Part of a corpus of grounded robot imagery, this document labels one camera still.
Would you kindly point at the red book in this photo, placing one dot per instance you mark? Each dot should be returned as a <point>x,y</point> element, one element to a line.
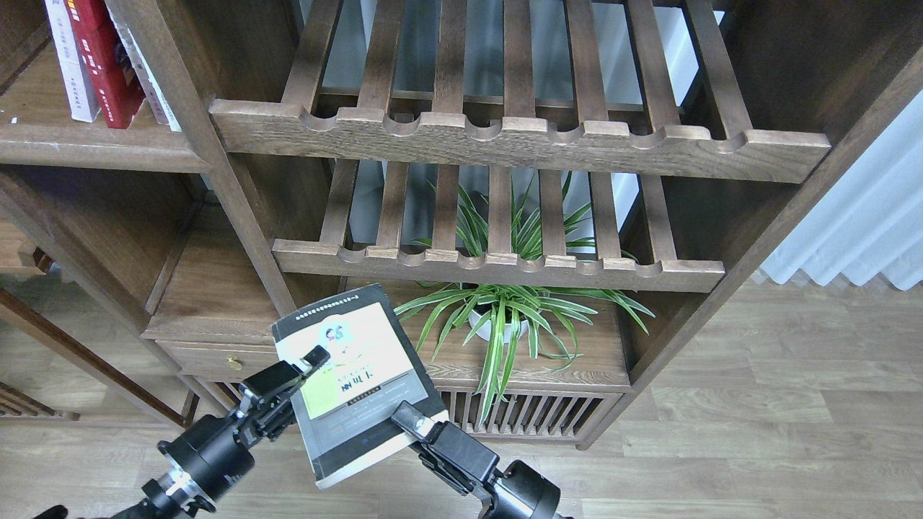
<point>116,85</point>

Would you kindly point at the green and black book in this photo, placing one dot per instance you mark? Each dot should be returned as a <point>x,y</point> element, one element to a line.
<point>344,409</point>

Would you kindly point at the white curtain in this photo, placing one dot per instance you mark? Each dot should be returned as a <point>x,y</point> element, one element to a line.
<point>870,222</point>

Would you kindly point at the white and purple book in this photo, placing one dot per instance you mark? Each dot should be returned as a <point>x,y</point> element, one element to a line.
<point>78,86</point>

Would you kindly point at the green spider plant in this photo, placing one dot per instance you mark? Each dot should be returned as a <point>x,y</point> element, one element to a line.
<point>513,315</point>

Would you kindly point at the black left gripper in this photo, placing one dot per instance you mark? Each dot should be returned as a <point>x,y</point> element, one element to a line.
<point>213,455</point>

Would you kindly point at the white book in shelf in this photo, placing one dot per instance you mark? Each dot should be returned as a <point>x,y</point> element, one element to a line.
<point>155,96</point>

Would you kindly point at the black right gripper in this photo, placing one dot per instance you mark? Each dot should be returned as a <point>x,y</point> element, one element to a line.
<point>469,467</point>

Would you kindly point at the dark wooden bookshelf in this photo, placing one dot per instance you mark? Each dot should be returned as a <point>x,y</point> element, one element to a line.
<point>326,146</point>

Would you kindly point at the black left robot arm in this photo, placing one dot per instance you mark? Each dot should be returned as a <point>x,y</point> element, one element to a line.
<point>213,455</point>

